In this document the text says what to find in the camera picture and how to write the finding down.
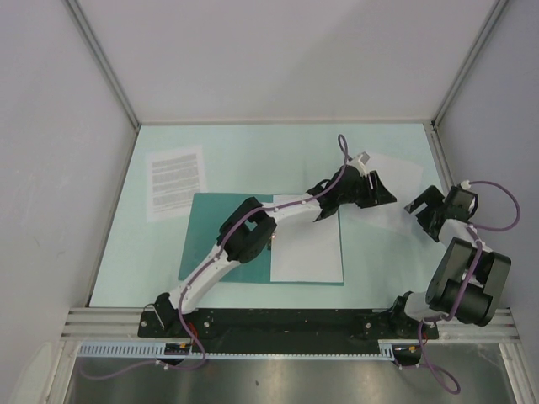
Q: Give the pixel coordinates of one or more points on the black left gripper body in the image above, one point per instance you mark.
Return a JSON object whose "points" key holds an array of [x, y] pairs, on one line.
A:
{"points": [[360, 189]]}

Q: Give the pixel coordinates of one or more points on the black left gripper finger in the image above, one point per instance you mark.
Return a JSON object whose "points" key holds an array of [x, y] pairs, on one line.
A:
{"points": [[378, 192], [374, 202]]}

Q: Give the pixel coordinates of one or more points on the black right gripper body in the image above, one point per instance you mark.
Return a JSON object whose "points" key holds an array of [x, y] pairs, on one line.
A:
{"points": [[425, 218]]}

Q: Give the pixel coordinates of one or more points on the teal folder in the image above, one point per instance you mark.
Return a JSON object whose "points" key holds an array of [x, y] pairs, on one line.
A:
{"points": [[208, 212]]}

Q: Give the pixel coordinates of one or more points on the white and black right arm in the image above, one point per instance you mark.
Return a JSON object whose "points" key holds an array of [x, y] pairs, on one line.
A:
{"points": [[469, 280]]}

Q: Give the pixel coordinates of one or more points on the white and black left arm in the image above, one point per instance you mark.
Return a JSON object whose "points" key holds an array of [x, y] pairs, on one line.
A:
{"points": [[250, 227]]}

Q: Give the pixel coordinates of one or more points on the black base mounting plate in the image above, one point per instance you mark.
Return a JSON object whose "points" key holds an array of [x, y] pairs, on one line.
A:
{"points": [[286, 330]]}

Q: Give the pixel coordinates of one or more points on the printed white paper sheet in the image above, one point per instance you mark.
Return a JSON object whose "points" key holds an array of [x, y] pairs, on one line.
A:
{"points": [[174, 177]]}

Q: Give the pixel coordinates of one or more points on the grey slotted cable duct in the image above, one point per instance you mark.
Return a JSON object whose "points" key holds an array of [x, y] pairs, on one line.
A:
{"points": [[162, 350]]}

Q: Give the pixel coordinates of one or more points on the aluminium frame rail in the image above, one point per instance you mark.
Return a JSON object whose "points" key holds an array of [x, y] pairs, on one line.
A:
{"points": [[115, 324]]}

